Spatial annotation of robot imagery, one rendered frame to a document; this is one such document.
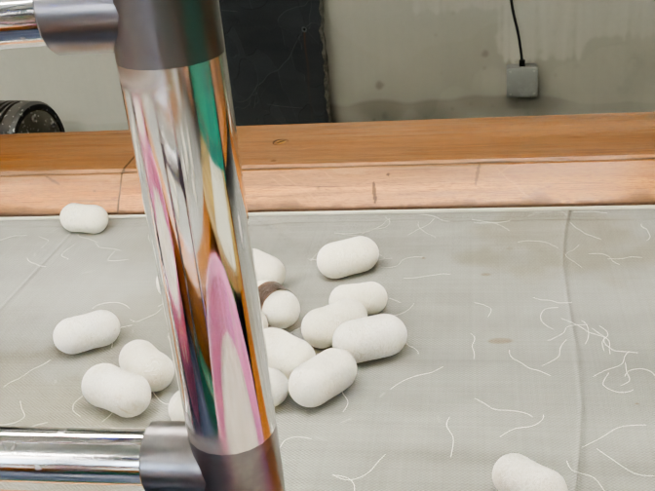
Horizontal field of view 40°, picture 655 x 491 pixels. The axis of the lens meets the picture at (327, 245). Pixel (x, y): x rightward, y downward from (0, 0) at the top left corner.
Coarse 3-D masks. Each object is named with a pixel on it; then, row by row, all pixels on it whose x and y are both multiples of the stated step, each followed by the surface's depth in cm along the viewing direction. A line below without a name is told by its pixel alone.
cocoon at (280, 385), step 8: (272, 368) 42; (272, 376) 42; (280, 376) 42; (272, 384) 42; (280, 384) 42; (288, 384) 42; (272, 392) 42; (280, 392) 42; (288, 392) 42; (280, 400) 42
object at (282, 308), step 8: (264, 280) 50; (272, 296) 48; (280, 296) 48; (288, 296) 48; (264, 304) 48; (272, 304) 48; (280, 304) 48; (288, 304) 48; (296, 304) 48; (264, 312) 48; (272, 312) 48; (280, 312) 48; (288, 312) 48; (296, 312) 48; (272, 320) 48; (280, 320) 48; (288, 320) 48; (296, 320) 49
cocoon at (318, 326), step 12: (348, 300) 47; (312, 312) 46; (324, 312) 46; (336, 312) 46; (348, 312) 46; (360, 312) 47; (312, 324) 46; (324, 324) 46; (336, 324) 46; (312, 336) 46; (324, 336) 46
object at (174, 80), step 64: (0, 0) 19; (64, 0) 18; (128, 0) 18; (192, 0) 18; (128, 64) 18; (192, 64) 18; (192, 128) 19; (192, 192) 19; (192, 256) 20; (192, 320) 21; (256, 320) 22; (192, 384) 22; (256, 384) 22; (0, 448) 25; (64, 448) 24; (128, 448) 24; (192, 448) 23; (256, 448) 23
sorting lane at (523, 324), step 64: (0, 256) 60; (64, 256) 59; (128, 256) 58; (384, 256) 55; (448, 256) 55; (512, 256) 54; (576, 256) 53; (640, 256) 53; (0, 320) 52; (128, 320) 51; (448, 320) 48; (512, 320) 48; (576, 320) 47; (640, 320) 47; (0, 384) 46; (64, 384) 46; (384, 384) 44; (448, 384) 43; (512, 384) 43; (576, 384) 42; (640, 384) 42; (320, 448) 40; (384, 448) 39; (448, 448) 39; (512, 448) 39; (576, 448) 38; (640, 448) 38
